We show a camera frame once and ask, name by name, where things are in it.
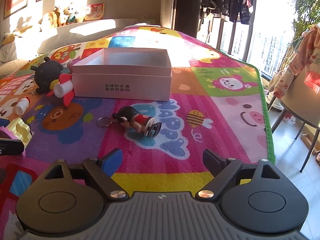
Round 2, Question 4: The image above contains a yellow pudding toy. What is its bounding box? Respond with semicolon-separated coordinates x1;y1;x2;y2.
1;118;33;158

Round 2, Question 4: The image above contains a small white yogurt bottle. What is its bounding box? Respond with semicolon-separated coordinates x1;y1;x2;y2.
14;97;30;116

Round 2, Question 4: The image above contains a boy figure keychain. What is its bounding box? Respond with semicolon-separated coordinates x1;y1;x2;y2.
97;106;162;138

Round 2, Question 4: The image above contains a black plush toy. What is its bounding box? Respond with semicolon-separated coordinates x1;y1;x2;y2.
30;56;63;94

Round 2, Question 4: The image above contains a pink cartoon squishy toy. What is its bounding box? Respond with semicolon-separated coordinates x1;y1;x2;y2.
67;58;81;73

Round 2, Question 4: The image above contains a colourful cartoon play mat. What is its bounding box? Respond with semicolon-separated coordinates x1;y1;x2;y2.
1;26;275;239

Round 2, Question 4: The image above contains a white cardboard box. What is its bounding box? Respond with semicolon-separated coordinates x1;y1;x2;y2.
72;48;172;101

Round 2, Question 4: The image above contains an orange plush toy on ledge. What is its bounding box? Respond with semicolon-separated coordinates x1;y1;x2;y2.
41;11;60;31

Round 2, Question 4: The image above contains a floral garment on table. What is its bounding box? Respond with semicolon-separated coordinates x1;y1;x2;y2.
268;25;319;99

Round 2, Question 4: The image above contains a red picture book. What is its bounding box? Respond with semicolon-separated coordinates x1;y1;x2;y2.
84;3;105;21

